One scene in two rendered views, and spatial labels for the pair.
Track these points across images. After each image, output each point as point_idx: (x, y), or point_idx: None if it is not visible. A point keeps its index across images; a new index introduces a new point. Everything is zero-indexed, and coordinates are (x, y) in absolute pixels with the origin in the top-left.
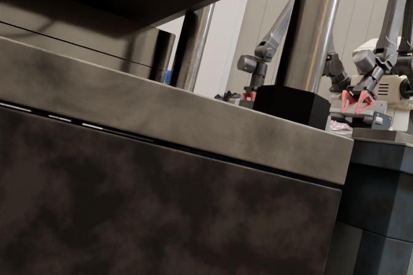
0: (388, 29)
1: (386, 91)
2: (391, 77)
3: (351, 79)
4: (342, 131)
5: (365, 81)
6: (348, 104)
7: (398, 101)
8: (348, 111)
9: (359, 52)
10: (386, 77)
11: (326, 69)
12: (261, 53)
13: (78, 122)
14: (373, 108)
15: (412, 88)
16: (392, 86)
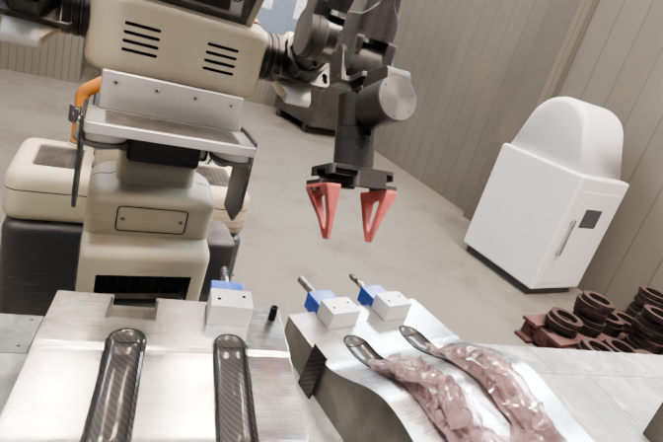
0: None
1: (227, 65)
2: (249, 36)
3: (101, 1)
4: (548, 405)
5: (371, 150)
6: (317, 204)
7: (254, 92)
8: (181, 143)
9: (390, 80)
10: (234, 32)
11: None
12: None
13: None
14: (206, 110)
15: (299, 75)
16: (248, 57)
